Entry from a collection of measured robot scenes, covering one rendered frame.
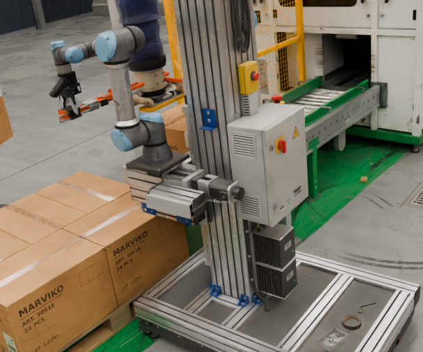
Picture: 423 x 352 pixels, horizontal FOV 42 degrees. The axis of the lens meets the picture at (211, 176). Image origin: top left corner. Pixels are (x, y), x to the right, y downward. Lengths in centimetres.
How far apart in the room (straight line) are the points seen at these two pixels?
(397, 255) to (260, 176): 153
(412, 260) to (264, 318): 120
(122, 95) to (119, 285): 119
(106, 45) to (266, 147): 79
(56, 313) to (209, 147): 114
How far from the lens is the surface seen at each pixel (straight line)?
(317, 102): 495
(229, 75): 245
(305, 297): 304
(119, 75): 245
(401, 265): 366
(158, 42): 321
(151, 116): 259
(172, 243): 342
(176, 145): 338
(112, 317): 326
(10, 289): 293
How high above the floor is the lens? 205
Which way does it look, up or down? 24 degrees down
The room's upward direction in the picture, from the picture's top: 7 degrees counter-clockwise
